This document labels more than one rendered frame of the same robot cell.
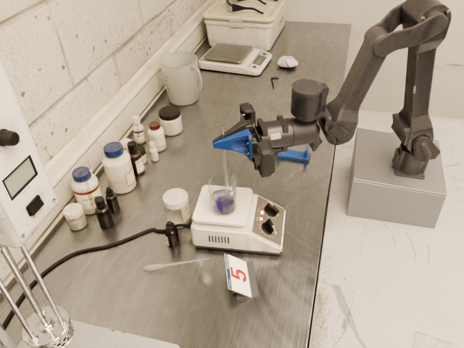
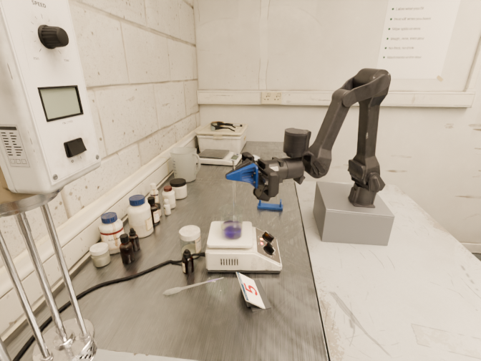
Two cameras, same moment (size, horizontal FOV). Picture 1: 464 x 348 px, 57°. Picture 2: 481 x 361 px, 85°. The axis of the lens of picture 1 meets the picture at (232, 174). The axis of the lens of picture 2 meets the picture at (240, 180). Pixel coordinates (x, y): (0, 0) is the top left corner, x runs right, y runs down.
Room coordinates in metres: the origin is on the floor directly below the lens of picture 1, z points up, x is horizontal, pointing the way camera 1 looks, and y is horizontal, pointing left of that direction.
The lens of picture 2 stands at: (0.09, 0.11, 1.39)
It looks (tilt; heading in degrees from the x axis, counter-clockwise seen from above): 22 degrees down; 350
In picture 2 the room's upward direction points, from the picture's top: straight up
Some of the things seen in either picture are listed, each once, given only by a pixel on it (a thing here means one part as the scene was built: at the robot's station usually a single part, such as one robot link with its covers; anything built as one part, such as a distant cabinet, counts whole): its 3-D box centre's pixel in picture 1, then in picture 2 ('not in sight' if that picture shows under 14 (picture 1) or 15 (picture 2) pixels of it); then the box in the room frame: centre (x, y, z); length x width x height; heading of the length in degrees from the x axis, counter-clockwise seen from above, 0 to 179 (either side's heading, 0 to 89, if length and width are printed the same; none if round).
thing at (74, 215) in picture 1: (75, 217); (100, 254); (0.75, 0.38, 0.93); 0.05 x 0.05 x 0.05
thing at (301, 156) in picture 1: (292, 151); (270, 203); (0.98, -0.18, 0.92); 0.10 x 0.03 x 0.04; 70
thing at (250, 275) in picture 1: (241, 274); (253, 289); (0.56, -0.01, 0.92); 0.09 x 0.06 x 0.04; 4
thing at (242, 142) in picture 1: (232, 147); (242, 177); (0.68, 0.00, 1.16); 0.07 x 0.04 x 0.06; 99
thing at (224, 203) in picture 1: (222, 195); (231, 223); (0.68, 0.02, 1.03); 0.07 x 0.06 x 0.08; 164
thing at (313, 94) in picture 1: (319, 112); (303, 152); (0.72, -0.18, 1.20); 0.11 x 0.08 x 0.12; 96
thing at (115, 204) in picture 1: (111, 198); (133, 238); (0.80, 0.30, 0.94); 0.03 x 0.03 x 0.07
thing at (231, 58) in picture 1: (235, 58); (218, 157); (1.63, -0.04, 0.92); 0.26 x 0.19 x 0.05; 67
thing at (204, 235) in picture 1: (235, 219); (240, 246); (0.70, 0.00, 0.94); 0.22 x 0.13 x 0.08; 79
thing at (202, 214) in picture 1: (223, 204); (230, 233); (0.70, 0.02, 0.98); 0.12 x 0.12 x 0.01; 79
